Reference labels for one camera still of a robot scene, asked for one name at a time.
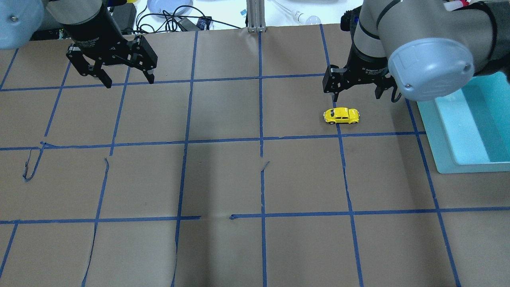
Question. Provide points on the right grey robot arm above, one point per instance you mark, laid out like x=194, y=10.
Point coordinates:
x=420, y=48

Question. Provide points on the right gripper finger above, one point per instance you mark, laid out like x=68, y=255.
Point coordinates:
x=336, y=80
x=383, y=84

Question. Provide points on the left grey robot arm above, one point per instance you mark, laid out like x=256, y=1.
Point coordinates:
x=21, y=18

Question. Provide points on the yellow toy beetle car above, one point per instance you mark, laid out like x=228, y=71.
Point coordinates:
x=341, y=115

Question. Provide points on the blue plastic plate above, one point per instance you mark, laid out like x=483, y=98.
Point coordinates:
x=158, y=6

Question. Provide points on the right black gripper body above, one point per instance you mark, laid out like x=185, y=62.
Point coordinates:
x=367, y=67

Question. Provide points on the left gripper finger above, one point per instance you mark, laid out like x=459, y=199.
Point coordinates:
x=143, y=57
x=94, y=70

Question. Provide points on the black power adapter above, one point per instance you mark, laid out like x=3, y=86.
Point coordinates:
x=124, y=16

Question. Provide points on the turquoise plastic storage bin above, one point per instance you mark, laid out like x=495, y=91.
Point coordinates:
x=469, y=130

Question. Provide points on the aluminium frame post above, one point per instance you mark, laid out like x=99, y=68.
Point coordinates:
x=256, y=16

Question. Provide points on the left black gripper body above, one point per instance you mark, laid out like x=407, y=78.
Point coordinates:
x=92, y=32

